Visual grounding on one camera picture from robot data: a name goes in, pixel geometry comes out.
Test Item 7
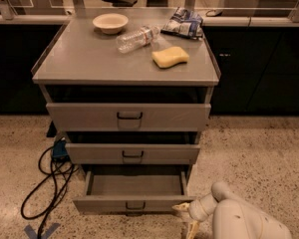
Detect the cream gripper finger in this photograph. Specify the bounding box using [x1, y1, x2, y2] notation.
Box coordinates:
[185, 220, 200, 239]
[172, 202, 189, 212]

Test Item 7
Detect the grey bottom drawer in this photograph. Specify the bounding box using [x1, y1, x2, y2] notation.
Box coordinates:
[74, 165, 193, 215]

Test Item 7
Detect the grey drawer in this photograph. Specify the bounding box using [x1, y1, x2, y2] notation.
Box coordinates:
[74, 165, 193, 215]
[47, 86, 211, 131]
[66, 131, 200, 164]

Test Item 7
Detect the grey middle drawer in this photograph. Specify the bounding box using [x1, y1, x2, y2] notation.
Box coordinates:
[66, 131, 200, 164]

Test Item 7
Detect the grey drawer cabinet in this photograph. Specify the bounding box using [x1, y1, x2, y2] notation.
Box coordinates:
[33, 10, 219, 172]

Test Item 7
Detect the grey top drawer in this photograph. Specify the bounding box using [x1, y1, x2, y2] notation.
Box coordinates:
[47, 86, 211, 131]

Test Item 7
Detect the blue power box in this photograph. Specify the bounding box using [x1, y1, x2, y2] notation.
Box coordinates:
[52, 139, 69, 161]

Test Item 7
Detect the yellow sponge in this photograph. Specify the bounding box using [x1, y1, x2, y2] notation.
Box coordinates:
[151, 47, 189, 69]

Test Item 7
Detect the clear plastic water bottle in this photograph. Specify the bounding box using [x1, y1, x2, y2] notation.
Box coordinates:
[117, 26, 160, 54]

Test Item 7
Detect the blue white snack bag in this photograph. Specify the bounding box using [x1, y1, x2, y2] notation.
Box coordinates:
[160, 7, 203, 40]

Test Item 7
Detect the white bowl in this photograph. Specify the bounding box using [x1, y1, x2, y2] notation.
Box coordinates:
[93, 13, 129, 35]

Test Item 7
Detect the black office chair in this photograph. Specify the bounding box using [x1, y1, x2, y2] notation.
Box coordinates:
[102, 0, 138, 7]

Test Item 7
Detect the black floor cable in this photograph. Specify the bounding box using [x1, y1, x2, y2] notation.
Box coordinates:
[20, 145, 79, 239]

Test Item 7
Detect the black cable on counter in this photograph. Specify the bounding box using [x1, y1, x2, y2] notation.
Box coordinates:
[204, 8, 224, 18]

